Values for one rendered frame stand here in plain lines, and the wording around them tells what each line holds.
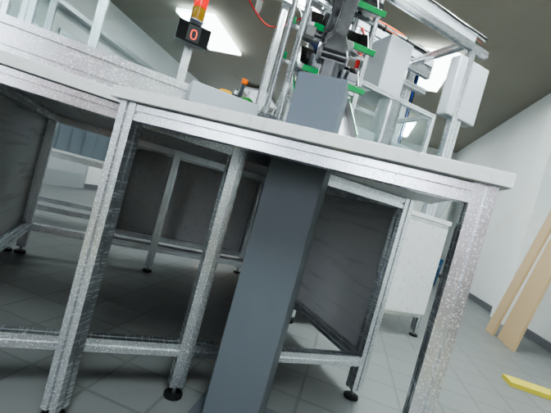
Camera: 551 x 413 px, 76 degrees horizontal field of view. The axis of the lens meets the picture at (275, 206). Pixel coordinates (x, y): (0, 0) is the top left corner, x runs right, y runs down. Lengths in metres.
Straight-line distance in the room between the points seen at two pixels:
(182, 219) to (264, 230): 1.92
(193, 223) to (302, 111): 2.01
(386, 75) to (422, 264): 1.31
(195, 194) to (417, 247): 1.69
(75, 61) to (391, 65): 1.98
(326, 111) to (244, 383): 0.79
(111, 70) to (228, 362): 0.88
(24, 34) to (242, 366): 1.04
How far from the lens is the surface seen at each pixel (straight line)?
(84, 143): 3.16
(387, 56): 2.62
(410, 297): 2.69
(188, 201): 2.86
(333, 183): 1.25
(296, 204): 0.97
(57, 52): 1.16
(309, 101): 1.03
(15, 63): 1.09
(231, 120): 0.81
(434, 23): 2.76
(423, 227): 2.62
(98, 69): 1.15
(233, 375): 1.11
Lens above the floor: 0.69
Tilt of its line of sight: 1 degrees down
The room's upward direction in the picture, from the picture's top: 15 degrees clockwise
